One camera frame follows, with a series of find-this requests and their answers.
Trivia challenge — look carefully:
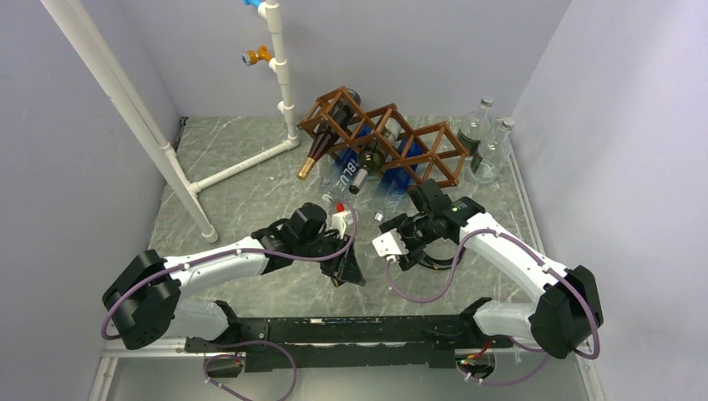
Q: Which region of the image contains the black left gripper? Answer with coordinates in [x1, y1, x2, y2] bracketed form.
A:
[296, 231, 366, 285]

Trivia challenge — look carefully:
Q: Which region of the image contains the clear white labelled bottle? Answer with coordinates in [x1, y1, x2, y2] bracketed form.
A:
[470, 117, 515, 184]

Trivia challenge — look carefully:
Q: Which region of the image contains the round clear glass bottle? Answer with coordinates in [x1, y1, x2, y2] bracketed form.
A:
[457, 96, 494, 156]

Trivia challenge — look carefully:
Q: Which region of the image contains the dark red wine bottle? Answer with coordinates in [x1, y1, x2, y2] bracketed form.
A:
[297, 97, 354, 180]

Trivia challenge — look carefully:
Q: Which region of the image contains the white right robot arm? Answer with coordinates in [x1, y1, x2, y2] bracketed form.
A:
[372, 180, 604, 359]

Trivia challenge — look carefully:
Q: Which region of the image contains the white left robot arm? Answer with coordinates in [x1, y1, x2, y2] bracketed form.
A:
[100, 202, 366, 351]

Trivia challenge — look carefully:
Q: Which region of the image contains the green wine bottle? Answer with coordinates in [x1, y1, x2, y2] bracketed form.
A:
[348, 140, 388, 194]

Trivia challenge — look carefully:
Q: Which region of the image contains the brown wooden wine rack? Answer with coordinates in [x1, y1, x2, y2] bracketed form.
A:
[296, 86, 468, 188]

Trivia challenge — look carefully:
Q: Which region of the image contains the blue labelled clear bottle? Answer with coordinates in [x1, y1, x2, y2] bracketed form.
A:
[320, 148, 359, 204]

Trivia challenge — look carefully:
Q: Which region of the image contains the orange pipe fitting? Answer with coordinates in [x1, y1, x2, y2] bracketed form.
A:
[242, 45, 273, 66]

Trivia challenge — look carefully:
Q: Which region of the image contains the blue pipe fitting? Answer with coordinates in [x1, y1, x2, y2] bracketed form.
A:
[242, 0, 263, 8]

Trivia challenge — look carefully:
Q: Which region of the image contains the coiled black cable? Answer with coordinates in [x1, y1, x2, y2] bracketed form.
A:
[417, 249, 466, 272]

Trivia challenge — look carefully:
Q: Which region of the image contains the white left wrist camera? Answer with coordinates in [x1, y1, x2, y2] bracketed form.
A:
[331, 202, 354, 238]

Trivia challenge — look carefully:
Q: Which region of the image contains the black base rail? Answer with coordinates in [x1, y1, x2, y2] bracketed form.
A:
[185, 314, 512, 373]

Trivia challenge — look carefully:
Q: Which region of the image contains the white pvc pipe frame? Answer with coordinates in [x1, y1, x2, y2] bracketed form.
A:
[41, 0, 301, 243]

